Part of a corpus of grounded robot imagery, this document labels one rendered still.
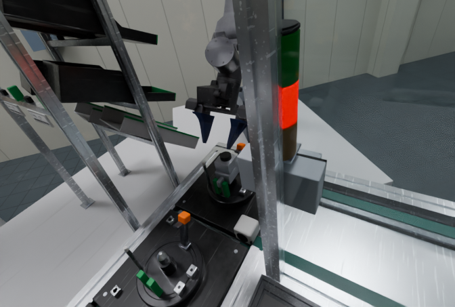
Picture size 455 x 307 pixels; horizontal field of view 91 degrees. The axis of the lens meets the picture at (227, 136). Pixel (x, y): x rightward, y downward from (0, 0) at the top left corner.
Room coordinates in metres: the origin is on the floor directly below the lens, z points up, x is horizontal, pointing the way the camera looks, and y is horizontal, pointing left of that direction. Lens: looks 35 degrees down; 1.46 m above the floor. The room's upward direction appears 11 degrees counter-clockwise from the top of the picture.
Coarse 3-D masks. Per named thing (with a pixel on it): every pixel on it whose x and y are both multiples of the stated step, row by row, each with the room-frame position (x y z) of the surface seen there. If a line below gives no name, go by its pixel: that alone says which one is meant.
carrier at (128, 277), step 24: (168, 216) 0.38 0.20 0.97; (144, 240) 0.33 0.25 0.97; (168, 240) 0.30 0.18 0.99; (192, 240) 0.30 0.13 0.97; (216, 240) 0.29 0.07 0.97; (144, 264) 0.26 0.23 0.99; (168, 264) 0.23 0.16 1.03; (192, 264) 0.23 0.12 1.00; (216, 264) 0.24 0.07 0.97; (240, 264) 0.23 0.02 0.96; (144, 288) 0.21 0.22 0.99; (168, 288) 0.20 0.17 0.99; (192, 288) 0.19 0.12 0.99; (216, 288) 0.19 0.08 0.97
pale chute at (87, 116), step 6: (78, 108) 0.70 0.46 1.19; (84, 108) 0.71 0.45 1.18; (90, 108) 0.72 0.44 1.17; (96, 108) 0.62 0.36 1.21; (102, 108) 0.74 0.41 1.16; (78, 114) 0.66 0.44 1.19; (84, 114) 0.69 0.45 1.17; (90, 114) 0.71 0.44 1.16; (96, 114) 0.61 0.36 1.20; (90, 120) 0.60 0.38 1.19; (96, 120) 0.61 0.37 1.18; (108, 126) 0.62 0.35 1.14
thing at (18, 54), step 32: (96, 0) 0.52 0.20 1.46; (0, 32) 0.39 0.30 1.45; (32, 64) 0.40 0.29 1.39; (128, 64) 0.53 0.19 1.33; (32, 128) 0.60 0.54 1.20; (64, 128) 0.39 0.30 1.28; (96, 128) 0.72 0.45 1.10; (96, 160) 0.40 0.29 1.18; (160, 160) 0.53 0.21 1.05; (128, 224) 0.40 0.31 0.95
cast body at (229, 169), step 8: (224, 152) 0.45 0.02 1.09; (216, 160) 0.44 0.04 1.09; (224, 160) 0.43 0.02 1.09; (232, 160) 0.43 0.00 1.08; (216, 168) 0.43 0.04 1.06; (224, 168) 0.42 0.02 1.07; (232, 168) 0.42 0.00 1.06; (216, 176) 0.43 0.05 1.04; (224, 176) 0.41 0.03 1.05; (232, 176) 0.42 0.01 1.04
